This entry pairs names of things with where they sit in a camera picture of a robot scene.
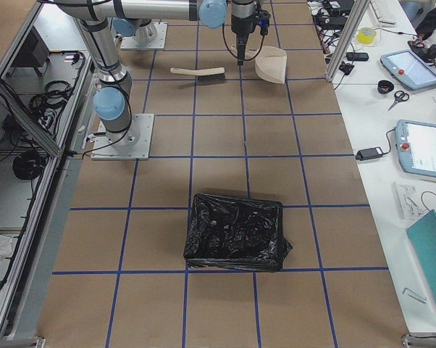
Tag beige plastic dustpan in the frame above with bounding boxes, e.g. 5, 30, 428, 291
254, 46, 287, 84

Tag black power adapter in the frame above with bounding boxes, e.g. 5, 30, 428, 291
355, 146, 385, 161

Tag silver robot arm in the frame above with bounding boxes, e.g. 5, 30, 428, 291
47, 1, 227, 145
101, 1, 259, 65

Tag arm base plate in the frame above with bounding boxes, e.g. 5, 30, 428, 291
91, 114, 154, 160
120, 22, 168, 51

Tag blue teach pendant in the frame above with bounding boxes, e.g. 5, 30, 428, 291
395, 120, 436, 179
380, 50, 436, 91

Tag metal hex key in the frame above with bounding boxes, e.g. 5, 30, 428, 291
402, 287, 427, 304

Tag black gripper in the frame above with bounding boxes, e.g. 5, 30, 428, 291
235, 30, 250, 65

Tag aluminium frame post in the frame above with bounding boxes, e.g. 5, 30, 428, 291
325, 0, 369, 82

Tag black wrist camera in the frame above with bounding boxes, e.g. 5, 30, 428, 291
257, 9, 271, 37

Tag black scissors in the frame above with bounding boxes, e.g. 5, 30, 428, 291
387, 90, 410, 111

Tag blue teach pendant far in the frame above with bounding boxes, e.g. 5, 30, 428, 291
380, 50, 436, 91

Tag yellow tape roll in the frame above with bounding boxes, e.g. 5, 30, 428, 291
356, 28, 377, 45

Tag white keyboard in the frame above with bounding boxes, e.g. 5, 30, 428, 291
369, 0, 397, 28

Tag blue teach pendant near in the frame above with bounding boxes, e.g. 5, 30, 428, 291
395, 120, 436, 179

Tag teal folder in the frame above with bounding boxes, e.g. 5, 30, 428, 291
406, 210, 436, 304

